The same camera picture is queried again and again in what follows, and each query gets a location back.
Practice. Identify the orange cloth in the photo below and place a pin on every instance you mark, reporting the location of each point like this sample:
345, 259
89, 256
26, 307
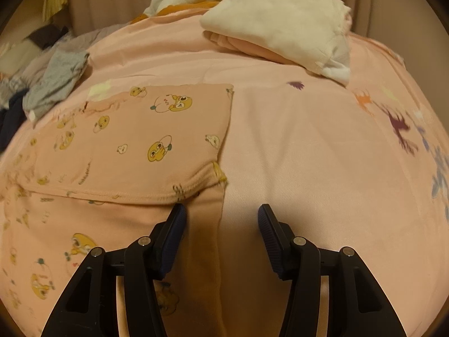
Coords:
172, 9

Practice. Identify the navy cloth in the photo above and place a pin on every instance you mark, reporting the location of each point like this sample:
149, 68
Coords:
12, 119

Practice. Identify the pink cartoon print garment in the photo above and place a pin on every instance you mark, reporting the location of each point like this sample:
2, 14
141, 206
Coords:
140, 130

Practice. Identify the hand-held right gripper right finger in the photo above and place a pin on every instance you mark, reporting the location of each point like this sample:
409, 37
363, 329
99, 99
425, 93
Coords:
270, 242

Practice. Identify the beige curtain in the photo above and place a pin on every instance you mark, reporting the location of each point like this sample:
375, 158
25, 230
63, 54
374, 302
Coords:
115, 0

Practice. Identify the pink animal print blanket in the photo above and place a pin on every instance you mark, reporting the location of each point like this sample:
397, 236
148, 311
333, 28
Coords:
298, 147

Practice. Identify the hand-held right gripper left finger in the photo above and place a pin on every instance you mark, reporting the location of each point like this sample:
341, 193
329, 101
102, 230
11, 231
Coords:
173, 242

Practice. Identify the grey cloth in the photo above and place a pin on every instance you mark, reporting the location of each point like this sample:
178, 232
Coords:
52, 80

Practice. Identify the dark brown cloth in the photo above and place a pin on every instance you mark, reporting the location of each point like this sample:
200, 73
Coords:
47, 35

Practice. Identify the white folded cloth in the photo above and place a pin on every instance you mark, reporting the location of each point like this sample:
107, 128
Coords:
280, 14

